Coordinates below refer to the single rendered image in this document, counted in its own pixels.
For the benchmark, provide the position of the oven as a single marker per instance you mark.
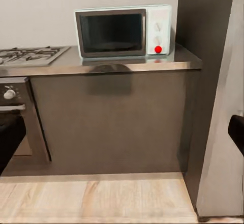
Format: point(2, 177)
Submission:
point(17, 99)

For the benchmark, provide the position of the microwave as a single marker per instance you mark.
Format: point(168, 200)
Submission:
point(123, 31)

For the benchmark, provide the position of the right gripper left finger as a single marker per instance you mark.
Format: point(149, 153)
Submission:
point(12, 132)

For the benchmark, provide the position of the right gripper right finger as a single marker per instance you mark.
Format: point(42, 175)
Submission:
point(236, 131)

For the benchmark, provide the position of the fridge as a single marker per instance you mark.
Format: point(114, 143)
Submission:
point(213, 30)

